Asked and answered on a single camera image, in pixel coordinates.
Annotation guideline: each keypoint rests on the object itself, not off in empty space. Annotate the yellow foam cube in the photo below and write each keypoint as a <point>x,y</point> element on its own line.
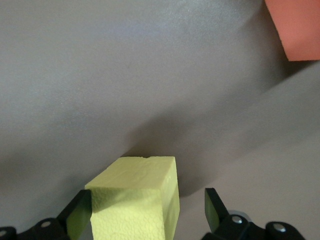
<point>140,200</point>

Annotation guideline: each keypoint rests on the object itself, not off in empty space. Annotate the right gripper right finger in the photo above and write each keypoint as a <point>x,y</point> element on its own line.
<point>217,220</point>

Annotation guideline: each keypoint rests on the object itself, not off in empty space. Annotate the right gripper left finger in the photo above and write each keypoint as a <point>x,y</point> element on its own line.
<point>75,215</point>

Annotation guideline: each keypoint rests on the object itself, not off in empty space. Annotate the orange foam cube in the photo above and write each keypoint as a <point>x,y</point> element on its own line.
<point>297,25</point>

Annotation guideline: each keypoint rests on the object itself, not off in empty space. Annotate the brown table cover sheet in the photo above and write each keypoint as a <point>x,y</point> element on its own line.
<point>125,75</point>

